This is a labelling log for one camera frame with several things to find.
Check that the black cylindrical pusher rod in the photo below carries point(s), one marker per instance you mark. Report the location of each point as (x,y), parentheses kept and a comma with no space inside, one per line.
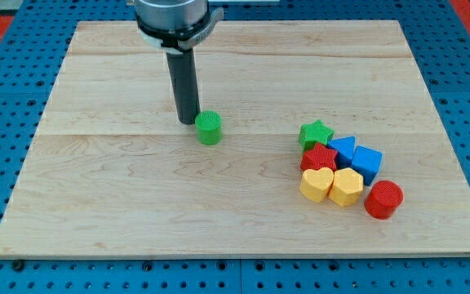
(184,85)

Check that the light wooden board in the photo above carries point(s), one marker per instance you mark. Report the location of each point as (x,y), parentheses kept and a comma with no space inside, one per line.
(111,173)

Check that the green cylinder block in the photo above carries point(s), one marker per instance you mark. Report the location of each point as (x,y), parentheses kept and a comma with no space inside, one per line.
(209,127)

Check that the green star block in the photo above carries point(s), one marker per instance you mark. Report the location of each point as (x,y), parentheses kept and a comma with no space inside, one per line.
(315,132)

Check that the yellow heart block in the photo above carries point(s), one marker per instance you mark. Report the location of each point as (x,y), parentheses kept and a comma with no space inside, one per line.
(315,184)

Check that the red cylinder block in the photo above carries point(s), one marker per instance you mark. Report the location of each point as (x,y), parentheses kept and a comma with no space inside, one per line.
(383,199)

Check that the yellow hexagon block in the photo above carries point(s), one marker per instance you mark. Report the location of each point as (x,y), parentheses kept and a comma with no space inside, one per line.
(347,187)

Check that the blue cube block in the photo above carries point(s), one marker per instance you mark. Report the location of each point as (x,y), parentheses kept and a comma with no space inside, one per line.
(366,162)

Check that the red star block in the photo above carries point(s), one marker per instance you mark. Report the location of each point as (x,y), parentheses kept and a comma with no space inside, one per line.
(318,157)

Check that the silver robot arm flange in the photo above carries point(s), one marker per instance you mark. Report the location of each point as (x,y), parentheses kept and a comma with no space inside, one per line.
(175,26)

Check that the blue triangle block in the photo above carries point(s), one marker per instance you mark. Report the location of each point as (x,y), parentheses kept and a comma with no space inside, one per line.
(345,147)

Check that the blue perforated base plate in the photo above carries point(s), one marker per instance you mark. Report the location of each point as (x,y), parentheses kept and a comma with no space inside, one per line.
(31,52)

